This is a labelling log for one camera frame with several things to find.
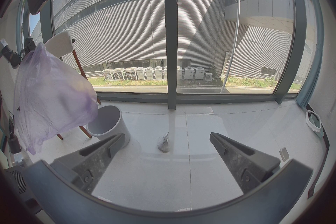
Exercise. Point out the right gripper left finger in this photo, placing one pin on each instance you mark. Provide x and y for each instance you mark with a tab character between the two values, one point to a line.
90	160

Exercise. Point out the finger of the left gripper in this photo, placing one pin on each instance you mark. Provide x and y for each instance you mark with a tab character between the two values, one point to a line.
29	45

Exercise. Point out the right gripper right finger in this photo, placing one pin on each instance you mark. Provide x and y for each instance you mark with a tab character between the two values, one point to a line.
242	162

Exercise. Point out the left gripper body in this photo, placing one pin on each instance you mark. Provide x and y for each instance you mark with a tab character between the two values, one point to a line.
13	59

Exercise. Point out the purple plastic bag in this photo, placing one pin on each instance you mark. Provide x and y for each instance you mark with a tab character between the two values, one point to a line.
52	102

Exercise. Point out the white trash bin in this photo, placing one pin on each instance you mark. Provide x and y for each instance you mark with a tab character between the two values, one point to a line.
115	125

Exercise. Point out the white wooden chair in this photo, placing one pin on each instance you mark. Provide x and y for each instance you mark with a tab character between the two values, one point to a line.
61	44

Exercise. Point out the crumpled white paper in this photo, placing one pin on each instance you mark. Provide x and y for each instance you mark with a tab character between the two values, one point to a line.
163	143

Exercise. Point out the small white basket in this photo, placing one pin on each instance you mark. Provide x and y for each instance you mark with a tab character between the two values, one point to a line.
315	123

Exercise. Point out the window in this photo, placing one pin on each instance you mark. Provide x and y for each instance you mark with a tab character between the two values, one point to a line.
170	34

